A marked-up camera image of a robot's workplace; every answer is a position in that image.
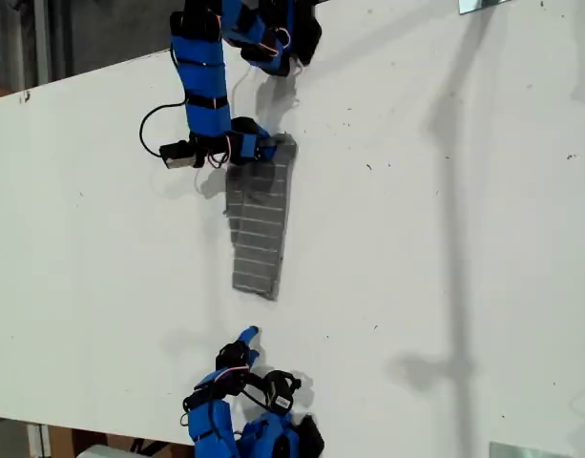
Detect grey striped square towel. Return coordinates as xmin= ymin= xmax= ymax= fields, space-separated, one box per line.
xmin=223 ymin=133 xmax=300 ymax=302

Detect white plastic container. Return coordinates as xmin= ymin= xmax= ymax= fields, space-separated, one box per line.
xmin=74 ymin=443 xmax=134 ymax=458

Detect white table leg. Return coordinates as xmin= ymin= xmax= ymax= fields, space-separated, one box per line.
xmin=26 ymin=422 xmax=52 ymax=458

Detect black camera stalk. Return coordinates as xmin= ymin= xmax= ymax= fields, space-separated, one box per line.
xmin=237 ymin=373 xmax=272 ymax=410
xmin=196 ymin=136 xmax=227 ymax=159

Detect black camera box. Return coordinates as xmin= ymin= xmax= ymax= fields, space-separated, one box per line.
xmin=158 ymin=138 xmax=208 ymax=171
xmin=262 ymin=368 xmax=303 ymax=414

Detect thin white cable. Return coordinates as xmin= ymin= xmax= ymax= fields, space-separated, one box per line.
xmin=230 ymin=65 xmax=253 ymax=98

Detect black camera cable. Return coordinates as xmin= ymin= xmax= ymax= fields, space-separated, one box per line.
xmin=138 ymin=101 xmax=189 ymax=157

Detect shiny metal bracket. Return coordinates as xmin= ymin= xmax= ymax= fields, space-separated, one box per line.
xmin=457 ymin=0 xmax=509 ymax=16

